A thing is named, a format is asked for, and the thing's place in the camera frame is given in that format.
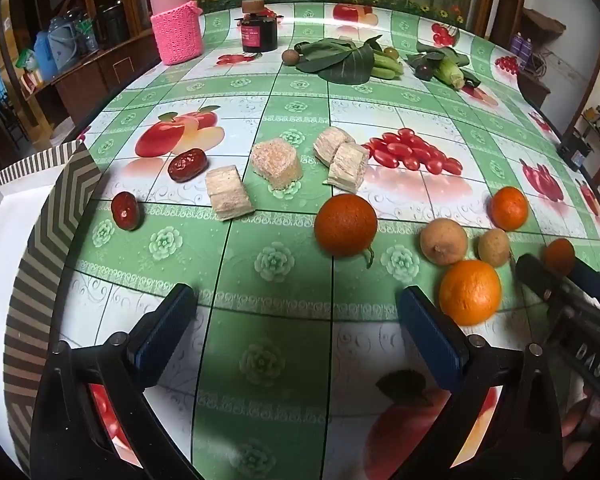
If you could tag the wooden cabinet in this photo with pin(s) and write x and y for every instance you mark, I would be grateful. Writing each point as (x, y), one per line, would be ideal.
(105, 65)

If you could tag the green bok choy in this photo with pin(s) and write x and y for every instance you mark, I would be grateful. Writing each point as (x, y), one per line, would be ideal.
(345, 62)

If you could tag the dark jar with cork lid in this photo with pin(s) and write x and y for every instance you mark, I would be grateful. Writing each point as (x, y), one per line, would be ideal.
(257, 35)

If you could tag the small orange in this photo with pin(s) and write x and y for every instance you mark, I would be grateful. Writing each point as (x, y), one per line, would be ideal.
(557, 255)

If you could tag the pink knit covered jar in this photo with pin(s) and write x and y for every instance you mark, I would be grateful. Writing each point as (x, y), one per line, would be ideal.
(175, 30)

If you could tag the large brown longan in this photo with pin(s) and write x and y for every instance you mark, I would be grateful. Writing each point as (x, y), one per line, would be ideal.
(443, 241)

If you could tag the pinkish round pastry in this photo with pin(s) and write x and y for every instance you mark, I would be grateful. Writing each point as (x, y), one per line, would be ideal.
(276, 164)

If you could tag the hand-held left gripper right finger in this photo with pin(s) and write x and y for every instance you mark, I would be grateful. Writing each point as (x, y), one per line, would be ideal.
(427, 340)

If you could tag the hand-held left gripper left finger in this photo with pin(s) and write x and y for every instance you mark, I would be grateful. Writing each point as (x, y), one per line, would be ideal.
(162, 340)

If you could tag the small brown longan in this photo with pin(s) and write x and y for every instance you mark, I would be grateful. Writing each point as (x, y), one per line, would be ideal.
(494, 247)

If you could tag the purple bottles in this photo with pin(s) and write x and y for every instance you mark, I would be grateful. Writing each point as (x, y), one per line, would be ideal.
(522, 47)

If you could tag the large light orange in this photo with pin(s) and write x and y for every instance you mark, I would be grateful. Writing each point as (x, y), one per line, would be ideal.
(470, 292)

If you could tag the wooden wall shelf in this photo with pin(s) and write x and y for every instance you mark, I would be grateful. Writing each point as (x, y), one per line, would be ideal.
(542, 22)

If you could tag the red date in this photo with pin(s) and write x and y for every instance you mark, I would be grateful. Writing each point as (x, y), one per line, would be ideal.
(188, 165)
(126, 210)

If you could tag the brown kiwi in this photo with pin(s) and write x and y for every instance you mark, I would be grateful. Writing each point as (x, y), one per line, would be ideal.
(291, 57)

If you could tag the corn cob with husk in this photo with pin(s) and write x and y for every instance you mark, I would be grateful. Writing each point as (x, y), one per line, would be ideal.
(452, 74)

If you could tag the rectangular beige pastry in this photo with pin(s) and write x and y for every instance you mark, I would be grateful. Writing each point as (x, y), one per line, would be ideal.
(227, 194)

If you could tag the small yellow-green fruit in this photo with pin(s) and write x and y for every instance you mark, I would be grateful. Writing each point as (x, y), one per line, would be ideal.
(391, 53)

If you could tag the person's right hand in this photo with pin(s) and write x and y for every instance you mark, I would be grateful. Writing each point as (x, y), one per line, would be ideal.
(572, 430)

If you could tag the large deep orange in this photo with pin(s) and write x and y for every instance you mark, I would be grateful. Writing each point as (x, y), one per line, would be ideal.
(345, 225)

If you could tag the black box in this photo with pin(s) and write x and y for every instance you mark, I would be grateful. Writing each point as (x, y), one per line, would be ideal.
(575, 150)

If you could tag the blue plastic bottle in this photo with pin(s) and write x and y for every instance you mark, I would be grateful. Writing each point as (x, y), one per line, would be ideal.
(45, 55)

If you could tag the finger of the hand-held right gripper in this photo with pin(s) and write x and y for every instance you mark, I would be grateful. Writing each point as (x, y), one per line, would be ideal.
(592, 277)
(535, 275)

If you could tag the grey-blue jug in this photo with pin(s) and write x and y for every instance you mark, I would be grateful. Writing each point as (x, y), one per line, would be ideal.
(62, 42)

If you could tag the dark purple round fruit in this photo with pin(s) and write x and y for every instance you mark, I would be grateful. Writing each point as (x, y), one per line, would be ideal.
(422, 71)

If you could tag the green printed tablecloth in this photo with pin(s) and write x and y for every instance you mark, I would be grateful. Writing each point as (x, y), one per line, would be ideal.
(280, 270)

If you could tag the dark purple eggplant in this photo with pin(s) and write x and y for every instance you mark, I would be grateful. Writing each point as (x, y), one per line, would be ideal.
(473, 82)

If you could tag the medium orange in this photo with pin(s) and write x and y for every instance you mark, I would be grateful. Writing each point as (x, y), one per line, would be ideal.
(508, 208)

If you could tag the zigzag patterned box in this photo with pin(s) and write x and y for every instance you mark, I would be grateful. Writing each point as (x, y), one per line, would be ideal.
(55, 240)

